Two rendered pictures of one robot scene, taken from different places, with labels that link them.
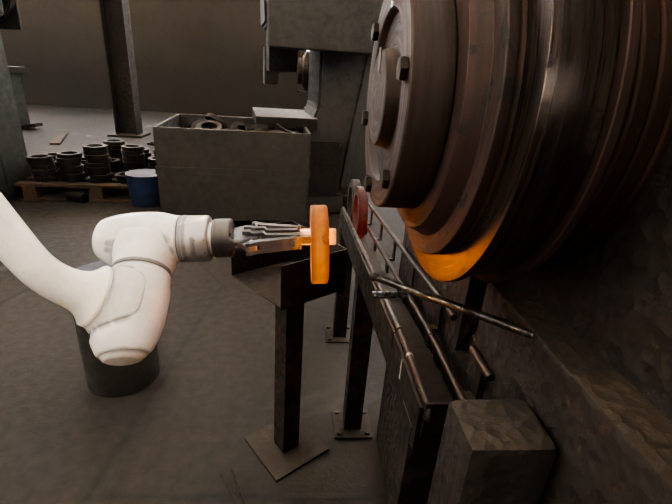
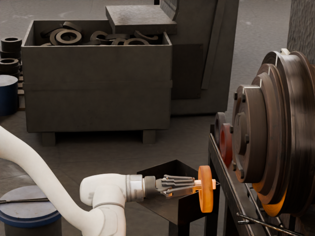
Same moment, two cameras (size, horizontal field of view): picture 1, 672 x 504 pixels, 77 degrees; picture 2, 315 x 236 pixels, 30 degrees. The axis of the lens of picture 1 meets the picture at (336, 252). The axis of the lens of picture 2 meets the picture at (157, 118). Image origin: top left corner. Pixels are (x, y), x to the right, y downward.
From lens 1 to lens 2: 116 cm
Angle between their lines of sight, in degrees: 3
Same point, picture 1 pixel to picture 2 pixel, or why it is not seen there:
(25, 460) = not seen: outside the picture
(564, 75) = (298, 155)
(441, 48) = (261, 133)
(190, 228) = (134, 184)
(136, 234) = (106, 189)
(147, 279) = (117, 214)
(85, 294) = (93, 224)
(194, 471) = not seen: outside the picture
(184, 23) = not seen: outside the picture
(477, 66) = (273, 144)
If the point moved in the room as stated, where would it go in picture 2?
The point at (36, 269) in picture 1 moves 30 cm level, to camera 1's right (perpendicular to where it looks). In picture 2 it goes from (74, 213) to (175, 218)
